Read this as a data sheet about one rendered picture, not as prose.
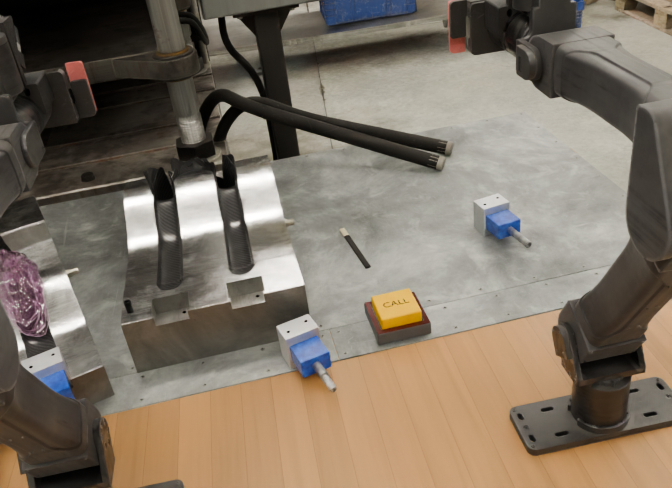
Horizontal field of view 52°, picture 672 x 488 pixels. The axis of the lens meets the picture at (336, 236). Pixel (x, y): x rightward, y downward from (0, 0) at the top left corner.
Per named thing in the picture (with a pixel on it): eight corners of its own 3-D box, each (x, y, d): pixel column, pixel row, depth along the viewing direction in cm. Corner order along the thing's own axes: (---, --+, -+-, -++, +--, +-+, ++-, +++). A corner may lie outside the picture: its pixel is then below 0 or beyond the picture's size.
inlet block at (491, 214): (541, 254, 114) (542, 226, 111) (515, 263, 113) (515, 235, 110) (498, 219, 125) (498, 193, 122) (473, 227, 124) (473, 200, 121)
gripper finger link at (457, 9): (432, -10, 94) (453, 4, 86) (483, -18, 95) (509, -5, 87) (434, 40, 98) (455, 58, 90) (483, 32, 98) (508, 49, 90)
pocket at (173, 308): (195, 330, 99) (189, 309, 97) (157, 338, 98) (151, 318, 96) (194, 311, 103) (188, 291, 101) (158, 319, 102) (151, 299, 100)
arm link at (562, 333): (552, 318, 80) (574, 349, 75) (624, 303, 81) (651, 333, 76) (549, 359, 83) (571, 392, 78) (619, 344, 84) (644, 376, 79)
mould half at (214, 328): (313, 333, 104) (300, 258, 97) (137, 373, 101) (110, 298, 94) (270, 187, 146) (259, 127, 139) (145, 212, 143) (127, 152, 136)
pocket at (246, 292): (269, 313, 100) (265, 293, 98) (233, 321, 100) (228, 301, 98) (266, 295, 104) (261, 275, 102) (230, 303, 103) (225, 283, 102)
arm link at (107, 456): (20, 427, 75) (8, 468, 70) (102, 410, 76) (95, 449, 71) (40, 466, 78) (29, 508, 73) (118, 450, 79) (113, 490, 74)
